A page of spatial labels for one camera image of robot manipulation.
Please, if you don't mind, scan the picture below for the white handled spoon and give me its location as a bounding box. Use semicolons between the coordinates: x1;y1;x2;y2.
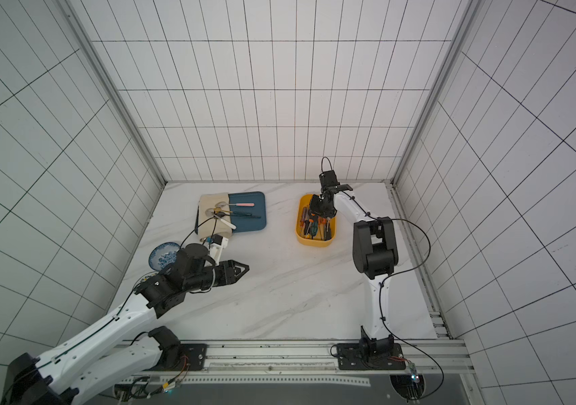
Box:
213;214;237;231

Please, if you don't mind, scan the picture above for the green black screwdriver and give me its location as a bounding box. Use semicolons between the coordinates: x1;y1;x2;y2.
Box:
308;219;319;239

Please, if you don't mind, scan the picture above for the blue patterned plate far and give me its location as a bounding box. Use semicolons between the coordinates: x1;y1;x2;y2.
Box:
148;242;180;272

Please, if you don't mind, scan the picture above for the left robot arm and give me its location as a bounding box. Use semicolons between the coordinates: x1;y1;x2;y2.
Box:
1;243;249;404

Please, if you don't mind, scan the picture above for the blue patterned plate near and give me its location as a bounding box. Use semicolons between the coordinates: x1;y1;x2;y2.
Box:
138;273;157;286

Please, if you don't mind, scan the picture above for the yellow storage box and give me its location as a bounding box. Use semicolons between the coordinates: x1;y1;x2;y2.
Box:
295;194;336;247

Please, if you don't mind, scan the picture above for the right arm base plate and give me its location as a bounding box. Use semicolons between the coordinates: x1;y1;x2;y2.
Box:
330;343;407;371

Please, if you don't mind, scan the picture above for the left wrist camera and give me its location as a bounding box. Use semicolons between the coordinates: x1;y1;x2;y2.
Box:
207;234;229;265

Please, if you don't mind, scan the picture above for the beige cloth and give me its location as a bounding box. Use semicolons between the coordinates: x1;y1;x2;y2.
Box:
198;193;233;241

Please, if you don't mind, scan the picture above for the dark handled spoon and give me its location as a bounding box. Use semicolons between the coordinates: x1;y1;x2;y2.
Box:
205;208;260;219

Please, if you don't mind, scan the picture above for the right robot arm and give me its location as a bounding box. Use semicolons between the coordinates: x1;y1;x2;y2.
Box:
310;180;399;368

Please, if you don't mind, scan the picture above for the black yellow dotted screwdriver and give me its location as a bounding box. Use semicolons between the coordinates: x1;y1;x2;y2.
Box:
323;219;332;241

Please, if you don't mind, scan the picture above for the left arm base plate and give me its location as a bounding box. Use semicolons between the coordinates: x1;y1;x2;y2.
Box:
146;344;208;372

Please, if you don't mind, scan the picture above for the long black yellow screwdriver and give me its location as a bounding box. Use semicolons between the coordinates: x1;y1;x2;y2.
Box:
303;207;311;239

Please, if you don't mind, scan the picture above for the purple red screwdriver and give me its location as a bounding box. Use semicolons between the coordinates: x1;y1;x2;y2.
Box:
299;207;308;236

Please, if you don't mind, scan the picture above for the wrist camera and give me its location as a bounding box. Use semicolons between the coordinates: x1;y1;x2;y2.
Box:
207;234;229;265
318;170;340;192

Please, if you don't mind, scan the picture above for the blue patterned plate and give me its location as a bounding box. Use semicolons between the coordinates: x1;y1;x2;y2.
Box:
138;273;157;286
148;242;180;272

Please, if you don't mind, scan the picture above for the pink handled spoon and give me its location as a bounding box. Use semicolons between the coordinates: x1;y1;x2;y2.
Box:
215;202;255;209

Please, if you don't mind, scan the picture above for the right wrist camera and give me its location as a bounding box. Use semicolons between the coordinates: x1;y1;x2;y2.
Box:
318;170;340;192

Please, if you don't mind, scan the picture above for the teal placemat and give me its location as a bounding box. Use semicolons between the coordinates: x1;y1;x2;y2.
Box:
229;192;267;233

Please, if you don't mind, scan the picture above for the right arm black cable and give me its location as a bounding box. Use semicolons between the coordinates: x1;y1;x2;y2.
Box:
377;218;446;401

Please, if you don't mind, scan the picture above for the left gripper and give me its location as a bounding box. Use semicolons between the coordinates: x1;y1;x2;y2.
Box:
185;260;249;291

